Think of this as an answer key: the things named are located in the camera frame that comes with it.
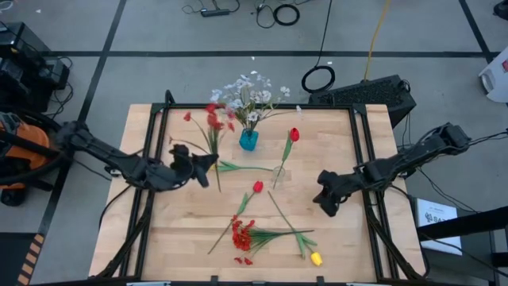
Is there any black equipment case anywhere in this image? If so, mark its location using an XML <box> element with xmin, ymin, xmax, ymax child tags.
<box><xmin>0</xmin><ymin>21</ymin><xmax>52</xmax><ymax>60</ymax></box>

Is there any black hanging cable with coil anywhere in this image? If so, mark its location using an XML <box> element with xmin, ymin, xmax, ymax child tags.
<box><xmin>300</xmin><ymin>0</ymin><xmax>337</xmax><ymax>95</ymax></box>

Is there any blue glass vase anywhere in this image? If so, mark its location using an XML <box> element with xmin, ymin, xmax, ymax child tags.
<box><xmin>239</xmin><ymin>128</ymin><xmax>260</xmax><ymax>153</ymax></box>

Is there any black power strip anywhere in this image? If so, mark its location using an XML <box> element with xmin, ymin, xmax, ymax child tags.
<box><xmin>201</xmin><ymin>7</ymin><xmax>231</xmax><ymax>17</ymax></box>

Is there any black vacuum hose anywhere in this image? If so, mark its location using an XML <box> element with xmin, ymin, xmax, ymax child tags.
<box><xmin>0</xmin><ymin>103</ymin><xmax>72</xmax><ymax>186</ymax></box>

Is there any clear glass vase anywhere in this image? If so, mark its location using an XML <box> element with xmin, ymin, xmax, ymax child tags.
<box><xmin>271</xmin><ymin>165</ymin><xmax>287</xmax><ymax>187</ymax></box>

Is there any black coiled cable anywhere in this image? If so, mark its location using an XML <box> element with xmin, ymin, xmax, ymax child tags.
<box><xmin>272</xmin><ymin>3</ymin><xmax>301</xmax><ymax>27</ymax></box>

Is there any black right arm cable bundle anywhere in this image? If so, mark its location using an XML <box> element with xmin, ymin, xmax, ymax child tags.
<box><xmin>468</xmin><ymin>129</ymin><xmax>508</xmax><ymax>146</ymax></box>

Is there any orange shop vacuum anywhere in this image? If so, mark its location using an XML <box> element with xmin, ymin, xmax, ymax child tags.
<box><xmin>0</xmin><ymin>111</ymin><xmax>55</xmax><ymax>207</ymax></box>

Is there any black aluminium table frame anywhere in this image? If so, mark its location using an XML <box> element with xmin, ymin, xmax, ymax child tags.
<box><xmin>89</xmin><ymin>89</ymin><xmax>432</xmax><ymax>286</ymax></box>

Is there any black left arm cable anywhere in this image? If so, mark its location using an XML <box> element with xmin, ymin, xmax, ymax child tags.
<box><xmin>98</xmin><ymin>183</ymin><xmax>134</xmax><ymax>230</ymax></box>

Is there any red artificial flower bunch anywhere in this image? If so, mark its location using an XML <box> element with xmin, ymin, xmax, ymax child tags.
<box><xmin>169</xmin><ymin>102</ymin><xmax>237</xmax><ymax>193</ymax></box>
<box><xmin>232</xmin><ymin>212</ymin><xmax>315</xmax><ymax>266</ymax></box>

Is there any black striped floor mat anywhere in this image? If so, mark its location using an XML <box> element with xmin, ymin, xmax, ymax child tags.
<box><xmin>0</xmin><ymin>232</ymin><xmax>45</xmax><ymax>286</ymax></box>

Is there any black electronics box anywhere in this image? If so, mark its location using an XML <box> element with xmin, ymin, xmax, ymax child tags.
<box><xmin>0</xmin><ymin>55</ymin><xmax>71</xmax><ymax>113</ymax></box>

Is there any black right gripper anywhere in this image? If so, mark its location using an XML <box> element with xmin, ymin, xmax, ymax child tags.
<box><xmin>312</xmin><ymin>169</ymin><xmax>364</xmax><ymax>218</ymax></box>

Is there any white printed sign box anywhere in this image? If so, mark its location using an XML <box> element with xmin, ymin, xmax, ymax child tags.
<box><xmin>414</xmin><ymin>197</ymin><xmax>464</xmax><ymax>255</ymax></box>

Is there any yellow hanging cable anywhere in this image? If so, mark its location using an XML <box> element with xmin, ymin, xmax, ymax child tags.
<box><xmin>364</xmin><ymin>0</ymin><xmax>394</xmax><ymax>83</ymax></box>

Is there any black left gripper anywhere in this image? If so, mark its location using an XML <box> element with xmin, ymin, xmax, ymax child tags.
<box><xmin>168</xmin><ymin>143</ymin><xmax>220</xmax><ymax>189</ymax></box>

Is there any yellow artificial tulip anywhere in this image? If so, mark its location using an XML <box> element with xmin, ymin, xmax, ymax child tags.
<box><xmin>267</xmin><ymin>191</ymin><xmax>323</xmax><ymax>266</ymax></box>
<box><xmin>210</xmin><ymin>160</ymin><xmax>275</xmax><ymax>174</ymax></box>

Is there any black stand base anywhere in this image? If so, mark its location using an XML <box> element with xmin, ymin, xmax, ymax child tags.
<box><xmin>494</xmin><ymin>0</ymin><xmax>508</xmax><ymax>21</ymax></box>

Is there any black metal beam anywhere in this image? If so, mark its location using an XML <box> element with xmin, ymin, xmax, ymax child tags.
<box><xmin>416</xmin><ymin>206</ymin><xmax>508</xmax><ymax>242</ymax></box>

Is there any red artificial tulip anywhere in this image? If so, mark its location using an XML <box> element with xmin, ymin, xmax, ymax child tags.
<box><xmin>206</xmin><ymin>180</ymin><xmax>266</xmax><ymax>255</ymax></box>
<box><xmin>272</xmin><ymin>126</ymin><xmax>301</xmax><ymax>190</ymax></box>

